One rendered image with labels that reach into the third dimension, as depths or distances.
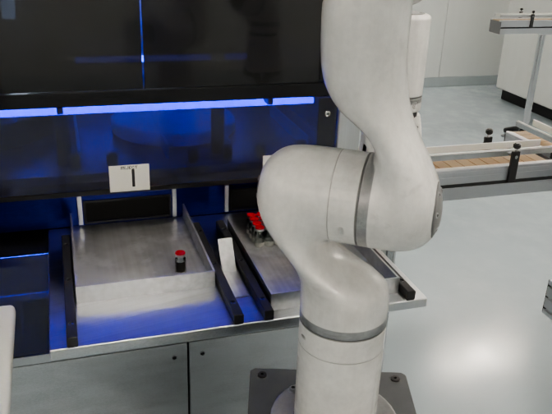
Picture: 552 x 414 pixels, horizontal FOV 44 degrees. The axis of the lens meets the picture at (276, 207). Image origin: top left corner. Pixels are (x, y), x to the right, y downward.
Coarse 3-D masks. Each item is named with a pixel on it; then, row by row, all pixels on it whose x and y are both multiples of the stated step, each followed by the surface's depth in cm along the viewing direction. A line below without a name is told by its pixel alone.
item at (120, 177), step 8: (112, 168) 144; (120, 168) 145; (128, 168) 146; (136, 168) 146; (144, 168) 147; (112, 176) 145; (120, 176) 146; (128, 176) 146; (136, 176) 147; (144, 176) 147; (112, 184) 146; (120, 184) 146; (128, 184) 147; (136, 184) 147; (144, 184) 148
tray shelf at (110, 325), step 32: (384, 256) 147; (416, 288) 135; (64, 320) 120; (96, 320) 121; (128, 320) 121; (160, 320) 121; (192, 320) 122; (224, 320) 122; (256, 320) 123; (288, 320) 124; (64, 352) 113; (96, 352) 115
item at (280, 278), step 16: (240, 240) 144; (256, 256) 145; (272, 256) 145; (368, 256) 144; (256, 272) 133; (272, 272) 139; (288, 272) 139; (384, 272) 137; (272, 288) 133; (288, 288) 133; (272, 304) 125; (288, 304) 126
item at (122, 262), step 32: (96, 224) 157; (128, 224) 157; (160, 224) 158; (192, 224) 151; (96, 256) 142; (128, 256) 143; (160, 256) 143; (192, 256) 144; (96, 288) 126; (128, 288) 128; (160, 288) 130; (192, 288) 132
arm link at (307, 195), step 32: (288, 160) 84; (320, 160) 84; (352, 160) 83; (288, 192) 83; (320, 192) 82; (352, 192) 81; (288, 224) 85; (320, 224) 83; (352, 224) 82; (288, 256) 86; (320, 256) 88; (352, 256) 93; (320, 288) 86; (352, 288) 87; (384, 288) 90; (320, 320) 89; (352, 320) 87; (384, 320) 91
